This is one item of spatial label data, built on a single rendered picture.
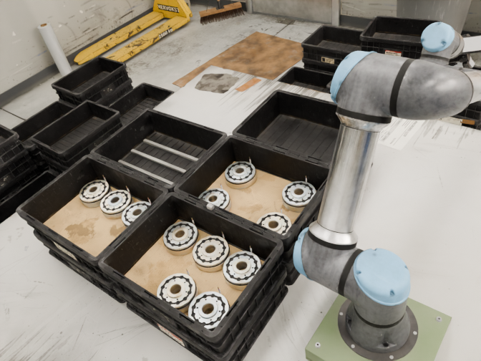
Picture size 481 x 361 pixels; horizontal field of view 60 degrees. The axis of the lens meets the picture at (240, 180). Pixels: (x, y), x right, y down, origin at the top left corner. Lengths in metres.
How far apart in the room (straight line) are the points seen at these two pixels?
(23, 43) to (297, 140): 3.33
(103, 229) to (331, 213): 0.74
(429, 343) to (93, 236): 0.98
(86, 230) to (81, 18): 3.49
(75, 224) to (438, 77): 1.12
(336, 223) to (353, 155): 0.16
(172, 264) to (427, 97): 0.77
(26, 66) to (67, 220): 3.09
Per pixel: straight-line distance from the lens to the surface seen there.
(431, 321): 1.17
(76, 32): 4.67
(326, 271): 0.98
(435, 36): 1.26
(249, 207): 1.28
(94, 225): 1.41
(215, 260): 1.14
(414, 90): 0.84
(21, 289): 1.57
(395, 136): 1.73
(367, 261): 0.95
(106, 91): 2.81
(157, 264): 1.22
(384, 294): 0.93
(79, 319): 1.39
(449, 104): 0.88
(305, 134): 1.53
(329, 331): 1.12
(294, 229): 1.08
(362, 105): 0.88
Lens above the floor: 1.77
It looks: 43 degrees down
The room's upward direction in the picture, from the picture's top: 12 degrees counter-clockwise
